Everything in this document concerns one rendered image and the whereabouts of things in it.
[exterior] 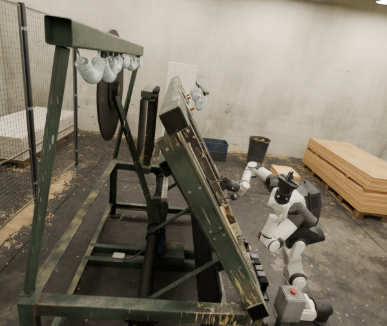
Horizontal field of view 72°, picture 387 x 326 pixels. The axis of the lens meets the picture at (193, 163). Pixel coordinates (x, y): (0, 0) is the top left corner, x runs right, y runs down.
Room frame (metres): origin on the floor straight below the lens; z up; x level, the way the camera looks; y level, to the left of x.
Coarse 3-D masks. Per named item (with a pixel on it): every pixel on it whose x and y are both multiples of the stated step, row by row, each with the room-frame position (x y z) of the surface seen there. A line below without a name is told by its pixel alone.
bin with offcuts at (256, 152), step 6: (252, 138) 6.40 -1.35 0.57; (258, 138) 6.45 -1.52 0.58; (264, 138) 6.40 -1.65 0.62; (252, 144) 6.07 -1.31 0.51; (258, 144) 5.99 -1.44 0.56; (264, 144) 5.99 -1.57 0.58; (252, 150) 6.05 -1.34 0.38; (258, 150) 5.99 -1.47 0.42; (264, 150) 6.03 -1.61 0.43; (252, 156) 6.05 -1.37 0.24; (258, 156) 6.00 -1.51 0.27; (264, 156) 6.09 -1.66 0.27; (258, 162) 6.02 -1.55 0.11
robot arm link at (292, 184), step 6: (282, 174) 1.41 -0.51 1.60; (282, 180) 1.37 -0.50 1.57; (294, 180) 1.37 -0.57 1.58; (282, 186) 1.37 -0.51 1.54; (288, 186) 1.34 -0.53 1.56; (294, 186) 1.32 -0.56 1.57; (276, 192) 1.39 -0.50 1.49; (282, 192) 1.37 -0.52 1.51; (288, 192) 1.34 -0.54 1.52; (282, 198) 1.36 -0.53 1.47; (288, 198) 1.36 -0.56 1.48
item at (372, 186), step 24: (312, 144) 6.29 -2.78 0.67; (336, 144) 6.19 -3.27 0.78; (312, 168) 5.96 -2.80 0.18; (336, 168) 5.22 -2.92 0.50; (360, 168) 4.52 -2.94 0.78; (384, 168) 4.76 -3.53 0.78; (360, 192) 4.24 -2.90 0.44; (384, 192) 4.15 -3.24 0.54; (360, 216) 4.10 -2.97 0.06; (384, 216) 4.13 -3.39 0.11
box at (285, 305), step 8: (280, 288) 1.27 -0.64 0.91; (296, 288) 1.27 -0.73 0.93; (280, 296) 1.25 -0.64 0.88; (288, 296) 1.20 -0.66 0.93; (280, 304) 1.22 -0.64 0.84; (288, 304) 1.18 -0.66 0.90; (296, 304) 1.18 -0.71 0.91; (304, 304) 1.19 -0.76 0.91; (280, 312) 1.20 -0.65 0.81; (288, 312) 1.18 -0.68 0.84; (296, 312) 1.18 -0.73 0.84; (280, 320) 1.18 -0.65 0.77; (288, 320) 1.18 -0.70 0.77; (296, 320) 1.18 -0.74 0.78
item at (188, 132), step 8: (192, 112) 1.77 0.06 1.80; (192, 128) 1.72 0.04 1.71; (192, 136) 1.72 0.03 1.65; (192, 144) 1.72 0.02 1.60; (200, 152) 1.72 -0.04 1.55; (200, 160) 1.72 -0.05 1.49; (208, 168) 1.73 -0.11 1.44; (208, 176) 1.73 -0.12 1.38; (216, 184) 1.74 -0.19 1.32; (216, 192) 1.74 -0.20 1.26; (224, 200) 1.75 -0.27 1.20; (232, 216) 1.76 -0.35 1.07; (232, 224) 1.76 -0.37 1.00; (240, 232) 1.77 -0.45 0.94
